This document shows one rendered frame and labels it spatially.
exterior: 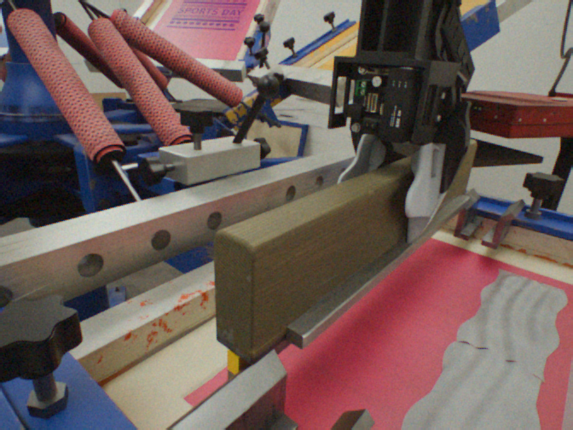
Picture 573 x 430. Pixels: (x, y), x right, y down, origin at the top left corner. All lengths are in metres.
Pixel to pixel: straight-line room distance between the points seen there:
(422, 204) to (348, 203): 0.09
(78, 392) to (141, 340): 0.08
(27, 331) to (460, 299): 0.39
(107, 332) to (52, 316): 0.10
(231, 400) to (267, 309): 0.05
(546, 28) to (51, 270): 2.26
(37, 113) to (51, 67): 0.23
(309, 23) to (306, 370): 2.69
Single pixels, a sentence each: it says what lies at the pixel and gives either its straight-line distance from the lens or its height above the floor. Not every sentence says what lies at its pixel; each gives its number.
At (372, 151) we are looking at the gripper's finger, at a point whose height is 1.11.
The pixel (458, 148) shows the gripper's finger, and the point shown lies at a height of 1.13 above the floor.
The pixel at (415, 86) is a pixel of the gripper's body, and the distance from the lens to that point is 0.27.
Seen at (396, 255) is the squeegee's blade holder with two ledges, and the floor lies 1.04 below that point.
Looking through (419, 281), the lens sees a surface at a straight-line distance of 0.47.
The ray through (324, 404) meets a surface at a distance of 0.31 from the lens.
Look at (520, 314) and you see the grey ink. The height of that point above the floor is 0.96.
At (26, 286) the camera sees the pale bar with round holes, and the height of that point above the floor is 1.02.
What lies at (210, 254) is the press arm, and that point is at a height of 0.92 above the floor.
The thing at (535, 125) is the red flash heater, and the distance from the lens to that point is 1.27.
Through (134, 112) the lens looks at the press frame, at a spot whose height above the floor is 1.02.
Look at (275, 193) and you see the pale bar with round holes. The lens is 0.49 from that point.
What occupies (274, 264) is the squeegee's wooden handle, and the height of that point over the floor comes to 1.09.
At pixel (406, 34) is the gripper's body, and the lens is 0.29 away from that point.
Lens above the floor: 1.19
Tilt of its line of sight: 23 degrees down
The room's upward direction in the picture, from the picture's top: 3 degrees clockwise
